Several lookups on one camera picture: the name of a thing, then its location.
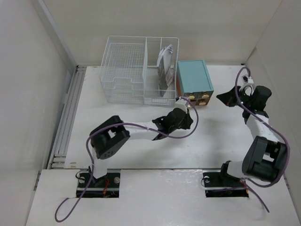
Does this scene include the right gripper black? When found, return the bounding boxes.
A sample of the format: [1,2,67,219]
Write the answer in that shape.
[215,85,253,109]

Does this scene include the grey setup guide booklet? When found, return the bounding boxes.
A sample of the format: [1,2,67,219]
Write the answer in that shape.
[157,52,174,97]

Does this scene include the teal orange drawer box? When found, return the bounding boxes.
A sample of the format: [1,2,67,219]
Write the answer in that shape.
[176,60,214,107]

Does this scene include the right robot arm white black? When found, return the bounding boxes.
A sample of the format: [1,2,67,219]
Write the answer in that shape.
[217,86,287,186]

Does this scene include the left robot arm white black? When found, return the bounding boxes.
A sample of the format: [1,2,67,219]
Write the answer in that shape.
[86,108,193,187]

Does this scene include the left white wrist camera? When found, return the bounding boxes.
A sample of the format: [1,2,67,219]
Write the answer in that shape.
[174,97,190,112]

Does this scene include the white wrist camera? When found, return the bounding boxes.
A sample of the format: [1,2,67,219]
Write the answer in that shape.
[240,74,254,90]
[174,97,190,112]

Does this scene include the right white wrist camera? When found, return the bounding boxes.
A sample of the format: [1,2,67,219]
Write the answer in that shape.
[240,74,254,90]

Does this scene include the white wire desk organizer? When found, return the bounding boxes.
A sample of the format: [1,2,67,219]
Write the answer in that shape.
[99,36,179,106]

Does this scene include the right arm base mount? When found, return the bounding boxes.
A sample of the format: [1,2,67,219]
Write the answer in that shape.
[201,161,249,198]

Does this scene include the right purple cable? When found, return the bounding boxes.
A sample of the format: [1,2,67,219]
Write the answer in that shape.
[234,66,291,213]

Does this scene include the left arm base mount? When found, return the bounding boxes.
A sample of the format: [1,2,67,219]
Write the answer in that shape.
[75,169,121,198]

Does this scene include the aluminium rail frame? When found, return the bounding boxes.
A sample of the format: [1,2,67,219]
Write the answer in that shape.
[45,65,87,170]

